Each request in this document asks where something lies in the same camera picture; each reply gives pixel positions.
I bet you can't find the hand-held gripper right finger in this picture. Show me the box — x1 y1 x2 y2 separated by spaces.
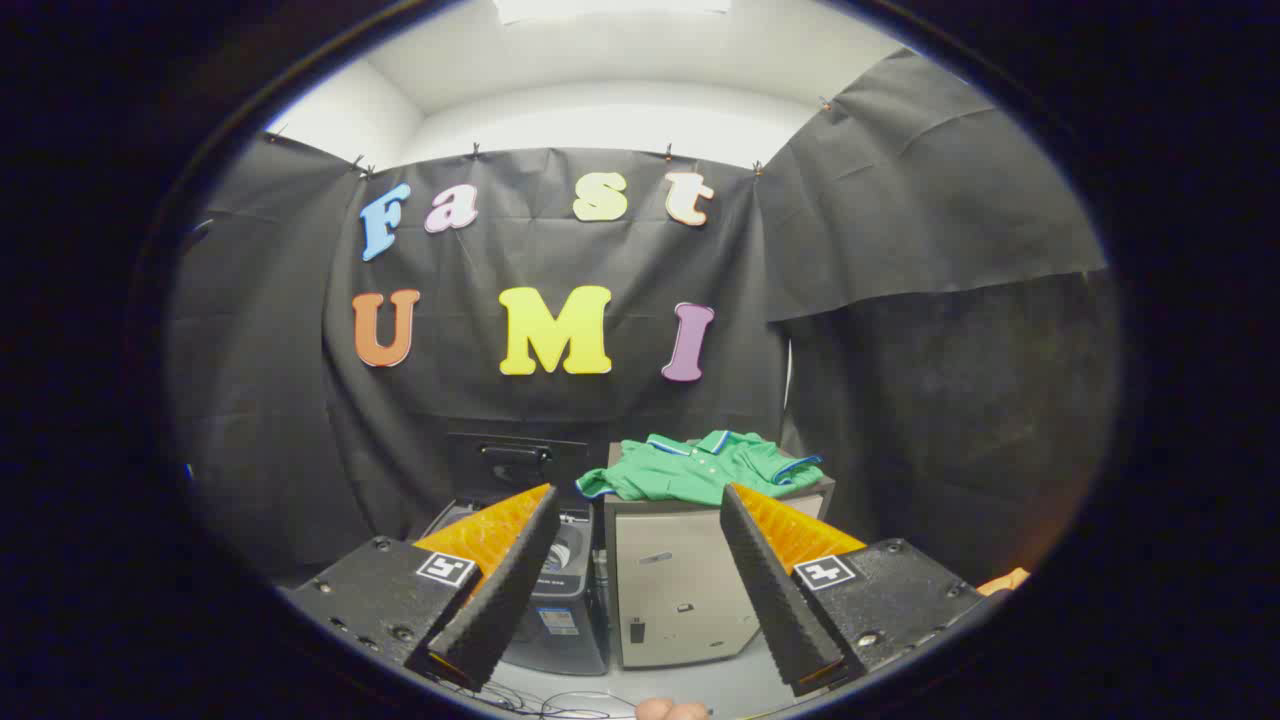
719 483 988 699

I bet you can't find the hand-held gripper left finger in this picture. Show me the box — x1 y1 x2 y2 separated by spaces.
283 483 562 693

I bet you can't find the dark grey washing machine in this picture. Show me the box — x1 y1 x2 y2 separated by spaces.
418 498 611 677

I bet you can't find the green polo shirt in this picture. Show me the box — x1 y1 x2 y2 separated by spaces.
575 430 825 506

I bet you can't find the beige cabinet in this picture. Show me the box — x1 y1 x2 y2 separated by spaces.
603 440 837 670

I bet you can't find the ceiling light panel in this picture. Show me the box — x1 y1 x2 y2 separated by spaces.
494 0 734 25

